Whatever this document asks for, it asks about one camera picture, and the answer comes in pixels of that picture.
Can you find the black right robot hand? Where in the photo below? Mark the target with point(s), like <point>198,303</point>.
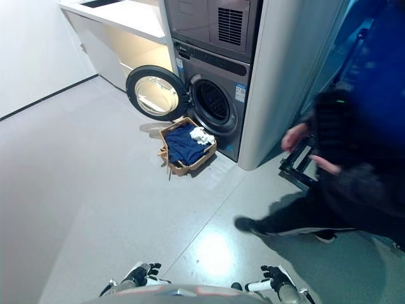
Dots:
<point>278,278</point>

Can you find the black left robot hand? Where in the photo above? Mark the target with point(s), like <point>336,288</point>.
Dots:
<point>140,273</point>

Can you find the white garment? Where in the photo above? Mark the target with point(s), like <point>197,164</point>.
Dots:
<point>202,136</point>

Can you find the person in black clothes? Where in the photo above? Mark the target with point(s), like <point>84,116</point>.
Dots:
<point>354,177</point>

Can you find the brown wicker laundry basket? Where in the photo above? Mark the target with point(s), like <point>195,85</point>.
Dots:
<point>207,155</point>

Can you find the grey front-load washing machine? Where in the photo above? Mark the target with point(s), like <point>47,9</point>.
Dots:
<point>218,85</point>

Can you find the grey robot torso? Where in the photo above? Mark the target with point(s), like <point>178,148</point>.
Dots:
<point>177,296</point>

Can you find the dark blue garment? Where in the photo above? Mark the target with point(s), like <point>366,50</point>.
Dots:
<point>183,147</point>

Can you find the round glass washer door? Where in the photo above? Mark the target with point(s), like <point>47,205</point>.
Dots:
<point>155,93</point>

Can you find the blue energy label sticker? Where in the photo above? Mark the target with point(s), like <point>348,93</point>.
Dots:
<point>241,92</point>

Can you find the tall white side panel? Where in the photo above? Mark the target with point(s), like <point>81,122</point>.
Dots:
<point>269,79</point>

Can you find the thin black tripod pole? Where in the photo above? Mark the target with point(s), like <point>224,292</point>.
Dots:
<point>352,54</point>

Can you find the white counter cabinet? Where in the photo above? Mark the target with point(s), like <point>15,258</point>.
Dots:
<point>104,35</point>

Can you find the grey stacked dryer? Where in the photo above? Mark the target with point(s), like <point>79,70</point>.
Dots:
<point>196,25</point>

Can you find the black inset countertop sink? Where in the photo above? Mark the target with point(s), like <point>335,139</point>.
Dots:
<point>99,2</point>

